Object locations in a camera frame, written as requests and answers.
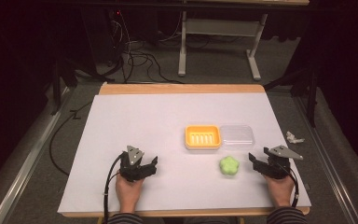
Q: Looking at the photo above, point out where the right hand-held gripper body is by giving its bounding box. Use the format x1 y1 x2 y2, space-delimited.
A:
262 145 304 180

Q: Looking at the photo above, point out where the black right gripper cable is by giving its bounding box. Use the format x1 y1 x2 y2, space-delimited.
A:
279 163 300 208

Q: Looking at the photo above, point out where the white metal desk frame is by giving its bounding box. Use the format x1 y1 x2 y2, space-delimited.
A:
177 10 269 82

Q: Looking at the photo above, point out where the green flower-shaped soap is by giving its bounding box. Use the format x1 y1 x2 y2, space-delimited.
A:
219 155 241 176

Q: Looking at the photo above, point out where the black floor cable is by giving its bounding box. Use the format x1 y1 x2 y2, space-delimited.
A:
48 102 93 177

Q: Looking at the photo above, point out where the clear plastic lid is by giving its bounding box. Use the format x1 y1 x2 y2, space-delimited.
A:
219 124 256 151

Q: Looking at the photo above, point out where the white table mat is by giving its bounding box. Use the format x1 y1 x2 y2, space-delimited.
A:
57 92 312 215

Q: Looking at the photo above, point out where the tangle of black cables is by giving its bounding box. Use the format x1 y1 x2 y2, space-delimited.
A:
106 10 185 85

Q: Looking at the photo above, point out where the metal floor rail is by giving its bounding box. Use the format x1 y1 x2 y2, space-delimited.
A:
293 96 358 224
0 87 73 224

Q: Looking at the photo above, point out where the black metal stand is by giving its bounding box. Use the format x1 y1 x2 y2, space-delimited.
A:
263 66 321 129
49 57 79 117

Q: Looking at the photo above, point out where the person's right hand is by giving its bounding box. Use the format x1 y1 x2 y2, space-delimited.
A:
262 174 296 208

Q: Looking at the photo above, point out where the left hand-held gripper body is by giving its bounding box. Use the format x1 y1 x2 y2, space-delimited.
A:
119 145 150 183

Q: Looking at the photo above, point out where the crumpled white paper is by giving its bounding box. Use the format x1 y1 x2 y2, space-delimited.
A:
285 131 306 145

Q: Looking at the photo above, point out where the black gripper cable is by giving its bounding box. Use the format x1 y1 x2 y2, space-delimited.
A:
279 163 300 208
103 153 126 224

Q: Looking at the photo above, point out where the yellow soap dish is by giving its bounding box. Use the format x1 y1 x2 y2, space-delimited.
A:
185 124 223 151

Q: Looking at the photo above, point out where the dark computer tower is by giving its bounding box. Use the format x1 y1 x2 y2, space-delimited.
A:
103 8 129 68

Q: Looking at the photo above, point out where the person's left hand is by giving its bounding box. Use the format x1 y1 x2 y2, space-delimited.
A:
115 175 145 215

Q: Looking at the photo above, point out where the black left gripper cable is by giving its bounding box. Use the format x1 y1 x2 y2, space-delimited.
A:
103 153 126 224

